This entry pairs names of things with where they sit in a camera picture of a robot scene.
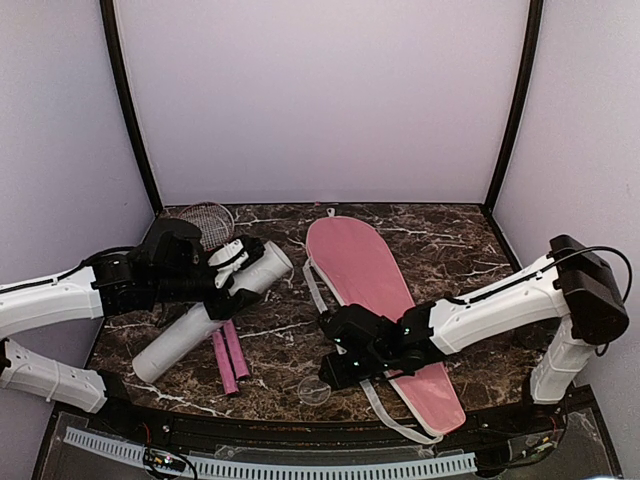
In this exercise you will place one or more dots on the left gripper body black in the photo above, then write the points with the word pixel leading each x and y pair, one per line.
pixel 218 309

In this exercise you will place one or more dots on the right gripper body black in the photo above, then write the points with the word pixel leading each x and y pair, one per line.
pixel 368 366

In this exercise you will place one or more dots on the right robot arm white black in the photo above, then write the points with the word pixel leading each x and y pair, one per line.
pixel 571 283

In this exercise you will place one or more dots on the black right corner post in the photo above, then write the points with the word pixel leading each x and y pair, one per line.
pixel 519 97

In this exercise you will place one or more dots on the black front rail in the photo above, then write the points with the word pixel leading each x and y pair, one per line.
pixel 483 429

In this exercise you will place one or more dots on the grey slotted cable duct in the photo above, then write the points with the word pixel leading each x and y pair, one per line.
pixel 165 464

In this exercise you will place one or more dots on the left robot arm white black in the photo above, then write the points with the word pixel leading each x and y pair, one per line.
pixel 169 265

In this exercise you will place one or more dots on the black left corner post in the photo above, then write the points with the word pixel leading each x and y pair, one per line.
pixel 128 110

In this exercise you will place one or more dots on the red badminton racket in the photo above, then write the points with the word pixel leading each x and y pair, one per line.
pixel 222 357

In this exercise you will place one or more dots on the clear plastic tube lid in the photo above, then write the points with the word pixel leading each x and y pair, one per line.
pixel 313 391

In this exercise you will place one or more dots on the black corner post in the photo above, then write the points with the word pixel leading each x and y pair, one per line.
pixel 519 97
pixel 128 110

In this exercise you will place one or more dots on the white pink badminton racket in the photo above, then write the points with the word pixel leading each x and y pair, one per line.
pixel 235 350

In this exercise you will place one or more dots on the white shuttlecock tube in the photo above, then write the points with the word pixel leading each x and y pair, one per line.
pixel 195 326

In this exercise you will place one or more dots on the pink racket bag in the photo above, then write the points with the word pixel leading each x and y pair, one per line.
pixel 370 270

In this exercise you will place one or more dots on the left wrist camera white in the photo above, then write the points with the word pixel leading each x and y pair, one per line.
pixel 233 256

